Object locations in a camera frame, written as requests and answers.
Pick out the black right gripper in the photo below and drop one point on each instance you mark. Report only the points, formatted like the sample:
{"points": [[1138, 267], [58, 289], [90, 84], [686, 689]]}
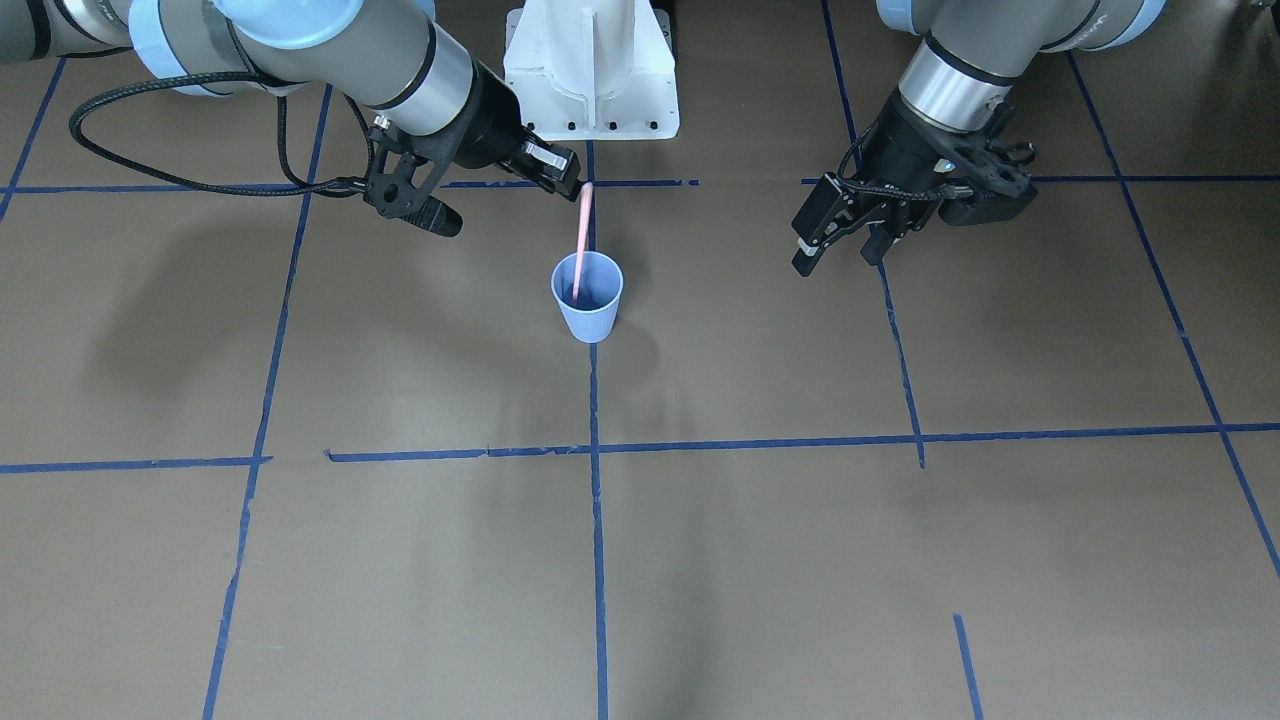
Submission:
{"points": [[493, 126]]}

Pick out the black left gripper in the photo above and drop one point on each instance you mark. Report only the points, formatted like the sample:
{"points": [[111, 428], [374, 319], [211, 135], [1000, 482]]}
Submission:
{"points": [[897, 157]]}

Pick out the pink chopstick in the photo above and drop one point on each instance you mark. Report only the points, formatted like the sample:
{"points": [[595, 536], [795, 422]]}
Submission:
{"points": [[582, 240]]}

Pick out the blue ribbed plastic cup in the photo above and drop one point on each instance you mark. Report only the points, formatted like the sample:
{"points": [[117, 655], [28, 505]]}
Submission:
{"points": [[590, 315]]}

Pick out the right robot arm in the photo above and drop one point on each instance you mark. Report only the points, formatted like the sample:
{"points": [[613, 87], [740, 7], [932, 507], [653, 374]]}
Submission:
{"points": [[436, 105]]}

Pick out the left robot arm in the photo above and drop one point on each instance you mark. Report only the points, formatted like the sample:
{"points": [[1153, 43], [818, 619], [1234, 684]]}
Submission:
{"points": [[972, 53]]}

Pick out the white camera mast pedestal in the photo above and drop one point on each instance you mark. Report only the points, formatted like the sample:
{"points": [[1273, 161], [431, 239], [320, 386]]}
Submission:
{"points": [[593, 70]]}

